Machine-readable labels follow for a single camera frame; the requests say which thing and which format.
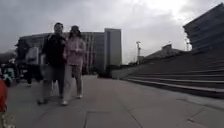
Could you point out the tall grey slab-ended building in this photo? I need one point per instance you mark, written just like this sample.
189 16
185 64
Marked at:
98 50

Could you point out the light pole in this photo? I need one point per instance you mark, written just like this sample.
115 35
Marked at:
138 53

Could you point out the person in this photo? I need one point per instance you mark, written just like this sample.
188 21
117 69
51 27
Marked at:
74 55
32 65
54 53
8 71

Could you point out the grey paved plaza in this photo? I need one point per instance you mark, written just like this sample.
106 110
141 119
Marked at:
113 106

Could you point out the low sloped-roof building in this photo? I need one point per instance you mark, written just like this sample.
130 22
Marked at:
165 52

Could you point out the wide dark stone steps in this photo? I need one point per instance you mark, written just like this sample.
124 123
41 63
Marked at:
186 75

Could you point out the stacked grey layered building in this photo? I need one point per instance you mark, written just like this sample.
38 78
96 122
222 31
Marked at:
206 30

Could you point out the robot's own part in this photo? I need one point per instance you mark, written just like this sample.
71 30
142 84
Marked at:
2 95

